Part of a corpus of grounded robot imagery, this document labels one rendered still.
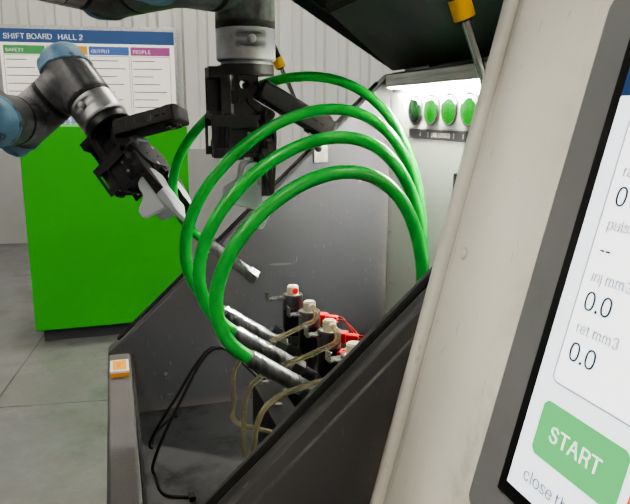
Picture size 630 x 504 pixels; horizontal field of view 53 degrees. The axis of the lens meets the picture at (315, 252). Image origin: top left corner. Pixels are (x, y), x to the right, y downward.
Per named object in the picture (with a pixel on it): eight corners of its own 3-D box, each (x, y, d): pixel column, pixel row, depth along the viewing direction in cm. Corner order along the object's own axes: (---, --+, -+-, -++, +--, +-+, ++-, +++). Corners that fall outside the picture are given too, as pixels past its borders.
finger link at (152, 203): (163, 240, 96) (133, 195, 98) (191, 215, 94) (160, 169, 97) (151, 238, 93) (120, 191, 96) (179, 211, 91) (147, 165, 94)
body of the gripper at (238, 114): (205, 159, 86) (202, 66, 84) (267, 158, 89) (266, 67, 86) (214, 163, 79) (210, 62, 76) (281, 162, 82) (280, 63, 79)
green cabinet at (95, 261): (180, 294, 497) (173, 124, 469) (194, 329, 417) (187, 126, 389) (48, 304, 468) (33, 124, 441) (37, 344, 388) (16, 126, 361)
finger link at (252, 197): (225, 230, 85) (223, 160, 83) (268, 228, 87) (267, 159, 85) (229, 234, 82) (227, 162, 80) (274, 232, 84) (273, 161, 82)
